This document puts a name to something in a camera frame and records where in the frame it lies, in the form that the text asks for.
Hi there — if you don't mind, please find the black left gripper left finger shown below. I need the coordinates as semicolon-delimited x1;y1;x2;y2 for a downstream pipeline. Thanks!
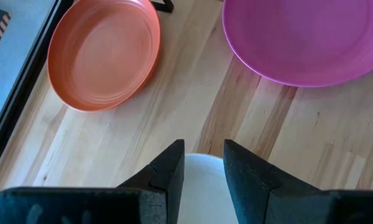
0;139;186;224

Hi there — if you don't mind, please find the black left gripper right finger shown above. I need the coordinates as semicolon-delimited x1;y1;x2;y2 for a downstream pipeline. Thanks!
223;139;373;224

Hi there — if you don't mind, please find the cream white plate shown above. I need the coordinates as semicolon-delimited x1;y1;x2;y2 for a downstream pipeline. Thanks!
177;152;239;224

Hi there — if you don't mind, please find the orange plate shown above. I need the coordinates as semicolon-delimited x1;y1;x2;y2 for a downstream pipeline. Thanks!
46;0;162;113

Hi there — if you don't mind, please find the magenta plate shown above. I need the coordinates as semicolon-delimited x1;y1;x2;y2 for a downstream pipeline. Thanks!
222;0;373;88

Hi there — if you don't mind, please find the black left rig frame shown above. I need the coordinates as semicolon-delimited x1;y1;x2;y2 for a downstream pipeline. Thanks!
0;0;75;184

